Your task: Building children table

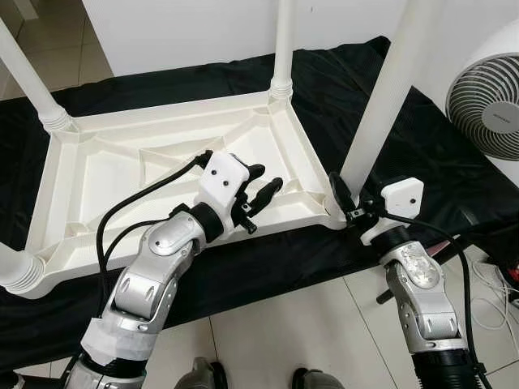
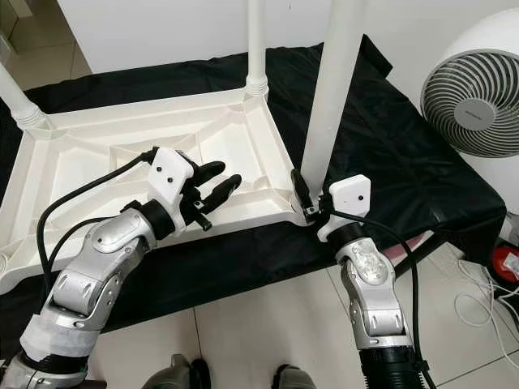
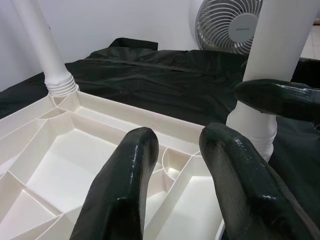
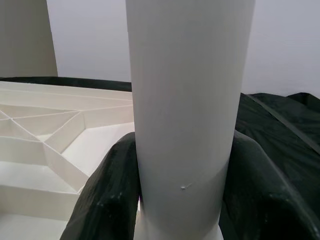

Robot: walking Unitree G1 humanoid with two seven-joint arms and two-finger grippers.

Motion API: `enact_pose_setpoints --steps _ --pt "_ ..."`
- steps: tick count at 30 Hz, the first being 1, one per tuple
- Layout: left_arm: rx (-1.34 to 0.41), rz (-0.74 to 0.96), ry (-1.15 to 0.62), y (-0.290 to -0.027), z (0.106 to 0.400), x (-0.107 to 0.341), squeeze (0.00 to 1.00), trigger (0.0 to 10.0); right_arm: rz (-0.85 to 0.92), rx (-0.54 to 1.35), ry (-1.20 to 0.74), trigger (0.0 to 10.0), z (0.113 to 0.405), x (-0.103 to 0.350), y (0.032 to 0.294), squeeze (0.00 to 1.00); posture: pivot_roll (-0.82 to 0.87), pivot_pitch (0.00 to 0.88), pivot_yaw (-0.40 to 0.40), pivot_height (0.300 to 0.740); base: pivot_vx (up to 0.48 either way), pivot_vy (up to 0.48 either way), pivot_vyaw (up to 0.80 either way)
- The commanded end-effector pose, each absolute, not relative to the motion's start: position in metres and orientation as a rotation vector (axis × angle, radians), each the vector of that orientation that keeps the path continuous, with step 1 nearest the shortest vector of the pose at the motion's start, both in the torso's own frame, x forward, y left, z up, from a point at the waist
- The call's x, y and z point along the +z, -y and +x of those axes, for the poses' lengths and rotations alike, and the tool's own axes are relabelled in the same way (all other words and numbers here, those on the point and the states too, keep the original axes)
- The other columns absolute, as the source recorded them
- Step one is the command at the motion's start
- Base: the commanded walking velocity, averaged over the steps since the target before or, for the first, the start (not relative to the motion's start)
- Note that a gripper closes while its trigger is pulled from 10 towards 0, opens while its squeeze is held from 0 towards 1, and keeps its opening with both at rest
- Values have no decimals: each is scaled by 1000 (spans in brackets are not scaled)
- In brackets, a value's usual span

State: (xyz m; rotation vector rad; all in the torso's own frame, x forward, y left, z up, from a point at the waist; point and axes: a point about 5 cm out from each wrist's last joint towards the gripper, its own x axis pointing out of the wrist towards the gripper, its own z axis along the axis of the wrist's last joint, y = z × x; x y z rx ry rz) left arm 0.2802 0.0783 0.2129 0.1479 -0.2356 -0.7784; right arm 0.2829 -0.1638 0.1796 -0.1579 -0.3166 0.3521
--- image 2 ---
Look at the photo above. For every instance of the pink cloth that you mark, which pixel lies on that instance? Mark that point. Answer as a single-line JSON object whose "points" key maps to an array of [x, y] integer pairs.
{"points": [[405, 243]]}

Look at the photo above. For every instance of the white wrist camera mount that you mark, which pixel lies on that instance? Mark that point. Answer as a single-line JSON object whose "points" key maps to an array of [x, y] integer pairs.
{"points": [[347, 194], [170, 178]]}

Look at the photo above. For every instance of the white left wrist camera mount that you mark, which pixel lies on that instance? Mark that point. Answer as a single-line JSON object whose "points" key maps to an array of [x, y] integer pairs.
{"points": [[170, 178]]}

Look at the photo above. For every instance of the white round fan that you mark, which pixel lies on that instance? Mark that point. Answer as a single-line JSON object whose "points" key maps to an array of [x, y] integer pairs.
{"points": [[470, 105]]}

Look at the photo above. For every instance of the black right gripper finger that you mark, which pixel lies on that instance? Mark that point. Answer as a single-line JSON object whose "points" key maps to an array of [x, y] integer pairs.
{"points": [[302, 191]]}

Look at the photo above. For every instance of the white plastic table top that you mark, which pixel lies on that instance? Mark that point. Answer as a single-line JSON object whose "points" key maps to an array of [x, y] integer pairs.
{"points": [[89, 170]]}

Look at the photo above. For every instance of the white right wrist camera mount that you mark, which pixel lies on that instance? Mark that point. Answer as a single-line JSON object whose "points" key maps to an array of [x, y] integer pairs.
{"points": [[347, 194]]}

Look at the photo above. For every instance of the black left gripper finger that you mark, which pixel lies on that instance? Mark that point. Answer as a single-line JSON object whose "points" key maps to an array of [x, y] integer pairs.
{"points": [[209, 171], [224, 191]]}

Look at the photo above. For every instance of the black tablecloth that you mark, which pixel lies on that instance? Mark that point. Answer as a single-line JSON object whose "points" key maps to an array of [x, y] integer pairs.
{"points": [[413, 162]]}

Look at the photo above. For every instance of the white plastic table leg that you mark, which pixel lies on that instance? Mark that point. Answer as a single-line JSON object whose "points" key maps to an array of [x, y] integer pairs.
{"points": [[332, 89], [257, 40], [23, 101]]}

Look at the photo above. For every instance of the grey left robot foot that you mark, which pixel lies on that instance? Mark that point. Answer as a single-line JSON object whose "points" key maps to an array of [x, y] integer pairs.
{"points": [[174, 374]]}

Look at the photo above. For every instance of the white rounded appliance body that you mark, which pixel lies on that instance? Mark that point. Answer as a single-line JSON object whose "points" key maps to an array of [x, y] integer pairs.
{"points": [[504, 194]]}

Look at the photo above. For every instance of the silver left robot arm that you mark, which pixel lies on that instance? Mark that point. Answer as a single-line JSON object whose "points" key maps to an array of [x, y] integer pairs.
{"points": [[105, 267]]}

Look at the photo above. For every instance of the grey right robot foot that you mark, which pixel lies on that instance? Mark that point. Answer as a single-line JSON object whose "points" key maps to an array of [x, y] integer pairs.
{"points": [[292, 379]]}

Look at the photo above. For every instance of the grey robot foot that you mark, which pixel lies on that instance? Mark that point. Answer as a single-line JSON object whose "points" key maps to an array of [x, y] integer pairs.
{"points": [[292, 379], [174, 374]]}

